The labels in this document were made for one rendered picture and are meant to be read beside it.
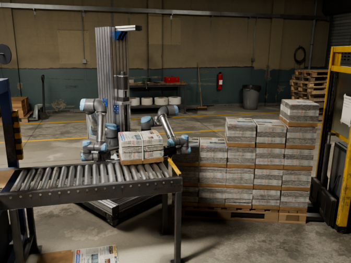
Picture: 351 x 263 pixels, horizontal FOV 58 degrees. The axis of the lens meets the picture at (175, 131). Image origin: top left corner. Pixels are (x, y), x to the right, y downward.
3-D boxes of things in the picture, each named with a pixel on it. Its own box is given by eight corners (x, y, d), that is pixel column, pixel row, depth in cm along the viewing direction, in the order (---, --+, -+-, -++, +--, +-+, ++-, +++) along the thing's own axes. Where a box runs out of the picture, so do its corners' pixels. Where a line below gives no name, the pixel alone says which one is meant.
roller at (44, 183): (52, 171, 277) (51, 166, 275) (45, 194, 232) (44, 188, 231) (46, 172, 275) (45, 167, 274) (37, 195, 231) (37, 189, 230)
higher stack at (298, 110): (270, 205, 378) (280, 98, 346) (296, 206, 376) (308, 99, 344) (278, 222, 341) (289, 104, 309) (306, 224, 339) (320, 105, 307)
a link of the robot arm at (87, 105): (105, 138, 332) (93, 106, 286) (91, 138, 332) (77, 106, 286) (107, 128, 338) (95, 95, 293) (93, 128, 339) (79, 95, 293)
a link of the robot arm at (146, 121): (139, 127, 369) (139, 116, 366) (150, 126, 375) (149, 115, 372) (143, 129, 359) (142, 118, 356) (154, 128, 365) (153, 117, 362)
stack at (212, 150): (174, 201, 387) (174, 135, 367) (271, 205, 378) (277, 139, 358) (171, 217, 350) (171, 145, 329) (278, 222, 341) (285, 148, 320)
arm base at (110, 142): (101, 145, 333) (101, 136, 331) (113, 142, 344) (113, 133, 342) (110, 147, 323) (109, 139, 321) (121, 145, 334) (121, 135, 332)
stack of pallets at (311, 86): (320, 111, 993) (326, 69, 961) (345, 117, 907) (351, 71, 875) (285, 113, 952) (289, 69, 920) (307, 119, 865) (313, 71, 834)
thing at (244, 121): (225, 118, 357) (225, 117, 357) (251, 118, 355) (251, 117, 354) (227, 125, 322) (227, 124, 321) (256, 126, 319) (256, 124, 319)
